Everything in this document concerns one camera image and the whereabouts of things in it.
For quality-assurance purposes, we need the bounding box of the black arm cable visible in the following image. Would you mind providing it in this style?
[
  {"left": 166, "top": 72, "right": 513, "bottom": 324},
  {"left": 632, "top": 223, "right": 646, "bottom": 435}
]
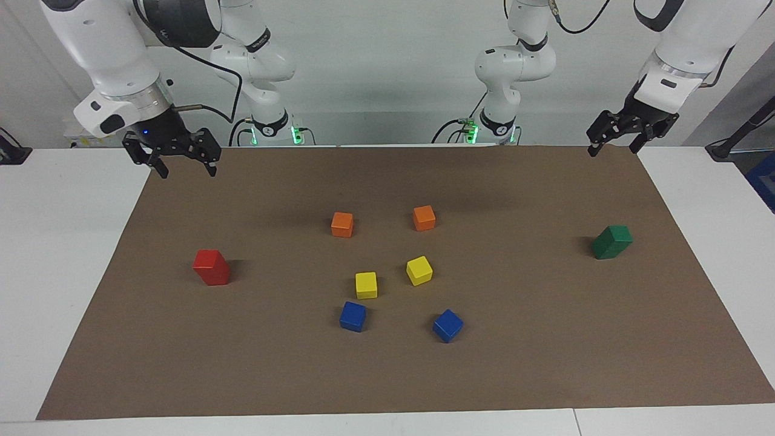
[
  {"left": 136, "top": 0, "right": 243, "bottom": 124},
  {"left": 548, "top": 0, "right": 737, "bottom": 89}
]

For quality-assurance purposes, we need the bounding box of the white power box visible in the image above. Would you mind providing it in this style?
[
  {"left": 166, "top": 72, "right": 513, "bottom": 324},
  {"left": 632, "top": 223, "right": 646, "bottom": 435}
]
[{"left": 64, "top": 118, "right": 131, "bottom": 148}]

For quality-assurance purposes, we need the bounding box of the black base cable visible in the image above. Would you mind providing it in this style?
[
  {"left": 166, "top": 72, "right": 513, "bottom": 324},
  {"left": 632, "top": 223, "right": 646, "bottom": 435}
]
[
  {"left": 228, "top": 117, "right": 252, "bottom": 147},
  {"left": 431, "top": 92, "right": 489, "bottom": 145}
]

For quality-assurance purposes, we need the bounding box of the green wooden block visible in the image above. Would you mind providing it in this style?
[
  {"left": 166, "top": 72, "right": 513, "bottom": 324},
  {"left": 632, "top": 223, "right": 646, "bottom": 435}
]
[
  {"left": 592, "top": 239, "right": 629, "bottom": 260},
  {"left": 595, "top": 225, "right": 634, "bottom": 249}
]

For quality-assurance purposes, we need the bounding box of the black stand with pole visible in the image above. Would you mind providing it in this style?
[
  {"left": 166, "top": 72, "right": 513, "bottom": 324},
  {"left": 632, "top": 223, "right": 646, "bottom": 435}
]
[{"left": 705, "top": 96, "right": 775, "bottom": 162}]

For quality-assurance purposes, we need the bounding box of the black clamp base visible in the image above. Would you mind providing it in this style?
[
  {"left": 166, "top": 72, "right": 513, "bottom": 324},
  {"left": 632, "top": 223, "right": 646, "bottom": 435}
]
[{"left": 0, "top": 127, "right": 32, "bottom": 165}]

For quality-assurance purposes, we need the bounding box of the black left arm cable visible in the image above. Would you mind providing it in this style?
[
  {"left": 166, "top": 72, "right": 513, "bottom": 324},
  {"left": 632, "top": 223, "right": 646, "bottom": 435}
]
[{"left": 548, "top": 0, "right": 737, "bottom": 89}]

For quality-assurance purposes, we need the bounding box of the blue crate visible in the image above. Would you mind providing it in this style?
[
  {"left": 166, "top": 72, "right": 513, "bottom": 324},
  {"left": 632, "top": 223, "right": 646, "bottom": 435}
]
[{"left": 746, "top": 151, "right": 775, "bottom": 214}]

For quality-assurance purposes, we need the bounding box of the brown table mat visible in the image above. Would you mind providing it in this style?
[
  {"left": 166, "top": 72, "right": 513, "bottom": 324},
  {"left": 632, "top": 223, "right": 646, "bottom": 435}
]
[{"left": 36, "top": 144, "right": 775, "bottom": 420}]

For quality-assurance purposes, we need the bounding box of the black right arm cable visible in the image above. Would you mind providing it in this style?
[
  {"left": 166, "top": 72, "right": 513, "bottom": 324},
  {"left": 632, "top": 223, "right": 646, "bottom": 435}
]
[{"left": 136, "top": 0, "right": 243, "bottom": 124}]

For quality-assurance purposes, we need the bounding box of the blue wooden block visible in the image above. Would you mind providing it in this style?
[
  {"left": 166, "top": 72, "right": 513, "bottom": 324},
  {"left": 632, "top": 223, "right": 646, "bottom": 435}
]
[
  {"left": 432, "top": 309, "right": 464, "bottom": 344},
  {"left": 339, "top": 301, "right": 368, "bottom": 333}
]

